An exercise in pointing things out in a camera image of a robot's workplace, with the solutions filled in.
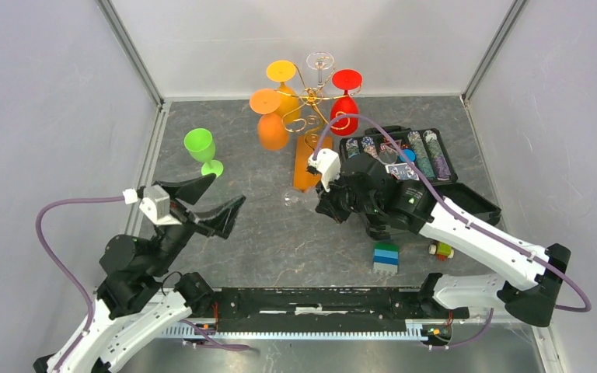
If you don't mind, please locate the orange wine glass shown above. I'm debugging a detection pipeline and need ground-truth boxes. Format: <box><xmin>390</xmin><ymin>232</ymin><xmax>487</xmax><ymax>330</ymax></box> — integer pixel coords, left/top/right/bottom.
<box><xmin>249</xmin><ymin>89</ymin><xmax>289</xmax><ymax>151</ymax></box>

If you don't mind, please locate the small colourful toy car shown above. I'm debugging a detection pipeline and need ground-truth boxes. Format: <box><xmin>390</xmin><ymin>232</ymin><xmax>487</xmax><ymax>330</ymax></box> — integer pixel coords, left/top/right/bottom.
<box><xmin>428</xmin><ymin>242</ymin><xmax>455</xmax><ymax>261</ymax></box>

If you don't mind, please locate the blue green toy block stack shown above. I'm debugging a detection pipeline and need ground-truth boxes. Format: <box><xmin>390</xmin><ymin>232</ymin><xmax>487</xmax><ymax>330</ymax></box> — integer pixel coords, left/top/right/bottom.
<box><xmin>372</xmin><ymin>242</ymin><xmax>399</xmax><ymax>274</ymax></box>

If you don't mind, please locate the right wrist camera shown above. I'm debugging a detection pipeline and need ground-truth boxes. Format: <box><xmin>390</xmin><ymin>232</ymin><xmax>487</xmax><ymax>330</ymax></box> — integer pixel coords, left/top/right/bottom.
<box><xmin>308</xmin><ymin>149</ymin><xmax>341</xmax><ymax>193</ymax></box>

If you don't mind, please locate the clear wine glass back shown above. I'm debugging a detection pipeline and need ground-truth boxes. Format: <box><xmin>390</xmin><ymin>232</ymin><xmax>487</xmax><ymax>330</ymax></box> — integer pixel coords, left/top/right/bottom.
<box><xmin>306</xmin><ymin>51</ymin><xmax>335</xmax><ymax>88</ymax></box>

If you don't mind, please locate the black poker chip case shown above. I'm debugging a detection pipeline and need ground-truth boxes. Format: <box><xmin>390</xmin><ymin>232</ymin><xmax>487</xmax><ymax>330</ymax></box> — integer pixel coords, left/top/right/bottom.
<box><xmin>339</xmin><ymin>126</ymin><xmax>501</xmax><ymax>241</ymax></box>

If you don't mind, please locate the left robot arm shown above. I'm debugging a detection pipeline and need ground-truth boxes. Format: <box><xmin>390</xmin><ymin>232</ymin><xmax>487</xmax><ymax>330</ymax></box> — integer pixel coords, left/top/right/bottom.
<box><xmin>33</xmin><ymin>174</ymin><xmax>246</xmax><ymax>372</ymax></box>

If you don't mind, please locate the clear wine glass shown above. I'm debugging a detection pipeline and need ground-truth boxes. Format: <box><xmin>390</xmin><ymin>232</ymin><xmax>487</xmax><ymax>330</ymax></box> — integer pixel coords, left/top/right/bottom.
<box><xmin>306</xmin><ymin>51</ymin><xmax>335</xmax><ymax>88</ymax></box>
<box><xmin>284</xmin><ymin>188</ymin><xmax>319</xmax><ymax>210</ymax></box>

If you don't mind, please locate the clear wine glass front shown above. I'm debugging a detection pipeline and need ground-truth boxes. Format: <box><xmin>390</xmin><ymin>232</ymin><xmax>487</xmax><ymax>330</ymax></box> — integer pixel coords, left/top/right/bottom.
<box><xmin>284</xmin><ymin>188</ymin><xmax>319</xmax><ymax>210</ymax></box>

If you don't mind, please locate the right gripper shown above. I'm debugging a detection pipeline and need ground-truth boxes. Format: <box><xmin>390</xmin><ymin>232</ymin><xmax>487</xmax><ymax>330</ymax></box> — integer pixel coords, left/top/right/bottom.
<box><xmin>315</xmin><ymin>167</ymin><xmax>379</xmax><ymax>224</ymax></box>

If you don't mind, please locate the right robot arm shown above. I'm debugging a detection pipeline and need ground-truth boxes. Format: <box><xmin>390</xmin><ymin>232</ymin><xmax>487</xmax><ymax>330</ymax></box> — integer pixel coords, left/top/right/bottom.
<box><xmin>307</xmin><ymin>149</ymin><xmax>571</xmax><ymax>327</ymax></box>

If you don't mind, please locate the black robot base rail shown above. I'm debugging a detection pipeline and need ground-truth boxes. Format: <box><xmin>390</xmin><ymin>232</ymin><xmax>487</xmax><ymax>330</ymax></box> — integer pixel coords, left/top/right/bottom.
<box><xmin>192</xmin><ymin>287</ymin><xmax>470</xmax><ymax>333</ymax></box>

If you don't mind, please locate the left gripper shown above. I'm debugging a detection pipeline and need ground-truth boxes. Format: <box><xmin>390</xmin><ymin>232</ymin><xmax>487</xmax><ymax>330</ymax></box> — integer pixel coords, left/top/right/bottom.
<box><xmin>148</xmin><ymin>173</ymin><xmax>248</xmax><ymax>275</ymax></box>

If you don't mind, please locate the red wine glass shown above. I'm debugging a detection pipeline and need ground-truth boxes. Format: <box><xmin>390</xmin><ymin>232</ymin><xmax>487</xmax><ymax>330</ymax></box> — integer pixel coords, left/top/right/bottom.
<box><xmin>330</xmin><ymin>69</ymin><xmax>362</xmax><ymax>137</ymax></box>

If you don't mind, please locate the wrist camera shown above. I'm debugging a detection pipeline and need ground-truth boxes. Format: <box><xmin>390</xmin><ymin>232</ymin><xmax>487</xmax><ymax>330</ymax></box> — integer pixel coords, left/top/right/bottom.
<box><xmin>138</xmin><ymin>185</ymin><xmax>181</xmax><ymax>226</ymax></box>
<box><xmin>308</xmin><ymin>149</ymin><xmax>341</xmax><ymax>193</ymax></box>

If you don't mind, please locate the gold wire wooden glass rack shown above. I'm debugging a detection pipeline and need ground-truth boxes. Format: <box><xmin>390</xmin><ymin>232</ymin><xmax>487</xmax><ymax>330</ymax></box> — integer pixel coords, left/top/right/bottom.
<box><xmin>285</xmin><ymin>63</ymin><xmax>362</xmax><ymax>190</ymax></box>

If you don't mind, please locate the green wine glass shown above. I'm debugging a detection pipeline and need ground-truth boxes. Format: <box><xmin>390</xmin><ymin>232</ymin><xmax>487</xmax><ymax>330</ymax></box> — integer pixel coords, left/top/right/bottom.
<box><xmin>183</xmin><ymin>128</ymin><xmax>224</xmax><ymax>177</ymax></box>

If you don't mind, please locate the yellow wine glass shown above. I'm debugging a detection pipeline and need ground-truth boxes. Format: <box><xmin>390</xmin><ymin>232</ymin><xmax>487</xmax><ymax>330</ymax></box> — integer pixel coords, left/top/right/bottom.
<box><xmin>266</xmin><ymin>60</ymin><xmax>301</xmax><ymax>124</ymax></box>

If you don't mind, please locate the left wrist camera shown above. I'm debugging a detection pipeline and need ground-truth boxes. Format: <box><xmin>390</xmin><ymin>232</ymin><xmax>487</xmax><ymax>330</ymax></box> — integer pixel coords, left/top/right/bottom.
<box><xmin>138</xmin><ymin>185</ymin><xmax>181</xmax><ymax>226</ymax></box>

